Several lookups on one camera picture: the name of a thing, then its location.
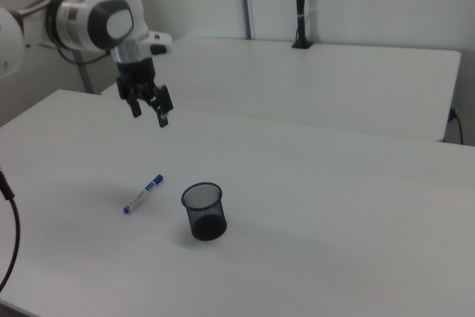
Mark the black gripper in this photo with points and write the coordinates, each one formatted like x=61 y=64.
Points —
x=137 y=72

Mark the blue capped white marker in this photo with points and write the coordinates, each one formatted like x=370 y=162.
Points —
x=143 y=194

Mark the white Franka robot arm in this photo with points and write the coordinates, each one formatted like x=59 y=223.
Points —
x=107 y=23

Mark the black mesh pen cup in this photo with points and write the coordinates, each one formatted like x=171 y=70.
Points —
x=209 y=222

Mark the white side table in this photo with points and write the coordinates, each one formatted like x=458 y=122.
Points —
x=315 y=83

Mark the black clamped camera pole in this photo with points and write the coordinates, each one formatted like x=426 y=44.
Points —
x=301 y=5

